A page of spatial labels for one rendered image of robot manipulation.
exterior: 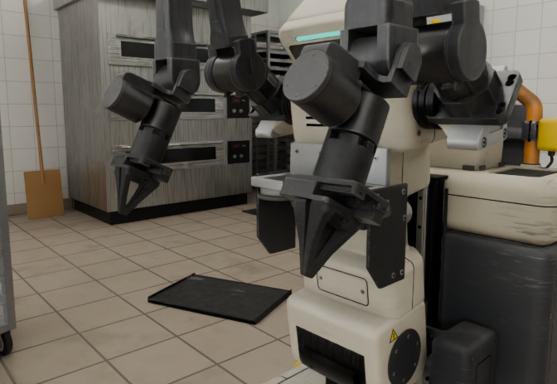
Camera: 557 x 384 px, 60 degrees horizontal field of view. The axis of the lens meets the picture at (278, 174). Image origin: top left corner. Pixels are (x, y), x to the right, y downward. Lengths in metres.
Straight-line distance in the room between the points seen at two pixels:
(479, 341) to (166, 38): 0.77
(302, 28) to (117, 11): 3.45
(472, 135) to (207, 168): 3.94
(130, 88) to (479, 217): 0.70
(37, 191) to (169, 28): 3.95
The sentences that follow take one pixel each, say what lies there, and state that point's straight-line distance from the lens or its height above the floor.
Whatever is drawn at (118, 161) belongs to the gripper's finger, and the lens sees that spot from 0.87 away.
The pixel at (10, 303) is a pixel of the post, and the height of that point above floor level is 0.22.
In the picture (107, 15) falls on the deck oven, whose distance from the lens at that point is 4.19.
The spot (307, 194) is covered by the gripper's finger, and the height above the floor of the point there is 0.85.
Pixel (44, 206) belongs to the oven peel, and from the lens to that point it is 4.76.
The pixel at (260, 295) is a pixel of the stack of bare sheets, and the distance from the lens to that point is 2.50.
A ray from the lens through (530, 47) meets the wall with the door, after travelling 4.60.
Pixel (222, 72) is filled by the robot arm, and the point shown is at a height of 1.01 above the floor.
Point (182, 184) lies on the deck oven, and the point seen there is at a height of 0.28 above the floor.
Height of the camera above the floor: 0.93
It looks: 8 degrees down
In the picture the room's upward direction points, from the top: straight up
